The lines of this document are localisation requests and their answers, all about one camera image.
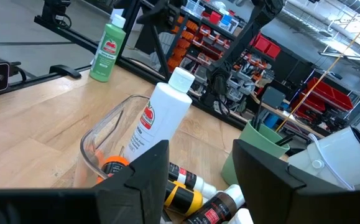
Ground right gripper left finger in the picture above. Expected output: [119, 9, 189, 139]
[94, 139, 170, 224]

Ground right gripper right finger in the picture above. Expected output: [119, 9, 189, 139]
[231, 139, 307, 224]

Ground orange paint bottle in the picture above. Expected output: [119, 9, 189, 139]
[96, 155, 131, 185]

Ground yellow paint bottle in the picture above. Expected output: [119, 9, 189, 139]
[163, 179, 205, 218]

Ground grey paint bottle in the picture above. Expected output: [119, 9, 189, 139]
[182, 183, 246, 224]

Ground paint brush gold ferrule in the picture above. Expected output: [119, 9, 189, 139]
[274, 133, 296, 147]

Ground clear plastic bin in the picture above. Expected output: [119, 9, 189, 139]
[73, 94, 249, 224]

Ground black-bristle brush silver ferrule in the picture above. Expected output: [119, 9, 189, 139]
[254, 98, 264, 130]

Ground large green paint bottle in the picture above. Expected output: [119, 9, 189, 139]
[89, 13, 127, 83]

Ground green plastic cup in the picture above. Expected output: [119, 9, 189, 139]
[220, 119, 292, 187]

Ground red storage rack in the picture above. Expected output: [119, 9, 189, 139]
[166, 12, 272, 105]

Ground white mug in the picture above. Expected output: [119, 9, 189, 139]
[287, 125, 360, 191]

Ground grey box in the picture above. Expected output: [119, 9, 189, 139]
[262, 86, 287, 109]

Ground red storage bins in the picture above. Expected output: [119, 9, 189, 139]
[251, 32, 282, 60]
[290, 77, 354, 122]

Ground black aluminium table frame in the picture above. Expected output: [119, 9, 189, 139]
[0, 0, 292, 131]

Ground black mount foot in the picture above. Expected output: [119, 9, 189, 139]
[48, 63, 83, 79]

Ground yellow hanging cable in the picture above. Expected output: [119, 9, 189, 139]
[275, 11, 360, 133]

